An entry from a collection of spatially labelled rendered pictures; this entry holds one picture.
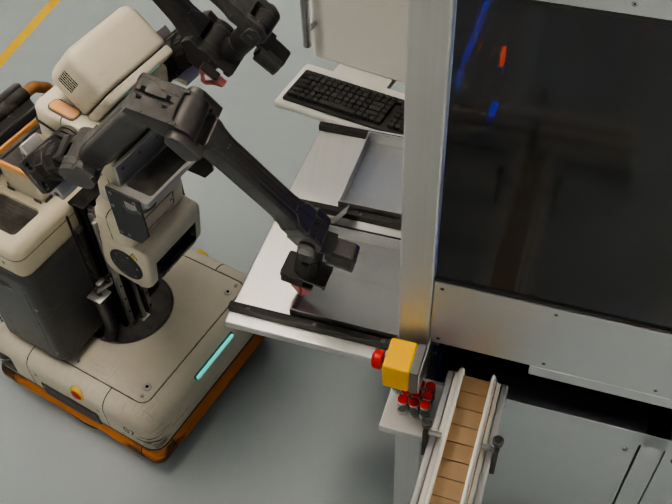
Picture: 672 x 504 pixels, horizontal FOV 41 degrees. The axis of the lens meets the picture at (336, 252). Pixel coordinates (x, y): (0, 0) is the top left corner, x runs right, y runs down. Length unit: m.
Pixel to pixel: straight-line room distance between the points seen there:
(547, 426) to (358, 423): 1.02
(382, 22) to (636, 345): 1.28
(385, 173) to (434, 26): 1.05
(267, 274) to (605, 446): 0.82
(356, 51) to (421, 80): 1.37
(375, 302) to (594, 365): 0.53
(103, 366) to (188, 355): 0.25
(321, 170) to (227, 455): 1.00
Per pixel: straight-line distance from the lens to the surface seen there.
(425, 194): 1.45
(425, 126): 1.35
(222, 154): 1.57
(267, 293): 2.02
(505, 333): 1.69
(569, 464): 2.05
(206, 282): 2.84
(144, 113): 1.52
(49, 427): 3.01
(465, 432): 1.76
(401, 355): 1.72
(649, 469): 2.00
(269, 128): 3.74
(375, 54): 2.63
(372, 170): 2.27
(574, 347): 1.68
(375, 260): 2.06
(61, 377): 2.76
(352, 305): 1.98
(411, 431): 1.81
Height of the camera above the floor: 2.46
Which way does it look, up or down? 49 degrees down
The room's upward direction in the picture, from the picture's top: 3 degrees counter-clockwise
